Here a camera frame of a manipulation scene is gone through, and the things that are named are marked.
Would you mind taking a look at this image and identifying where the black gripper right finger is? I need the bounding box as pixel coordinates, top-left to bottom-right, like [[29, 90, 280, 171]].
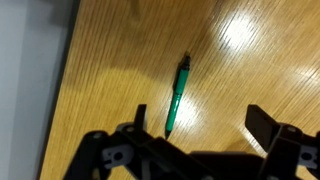
[[244, 104, 320, 180]]

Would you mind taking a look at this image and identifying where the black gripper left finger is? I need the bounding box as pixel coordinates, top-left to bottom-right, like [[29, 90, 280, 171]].
[[63, 104, 193, 180]]

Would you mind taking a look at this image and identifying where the green pen with black clip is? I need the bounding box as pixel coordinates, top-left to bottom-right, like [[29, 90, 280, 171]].
[[164, 54, 192, 140]]

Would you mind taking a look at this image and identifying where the wooden table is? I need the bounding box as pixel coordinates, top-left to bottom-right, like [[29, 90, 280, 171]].
[[35, 0, 320, 180]]

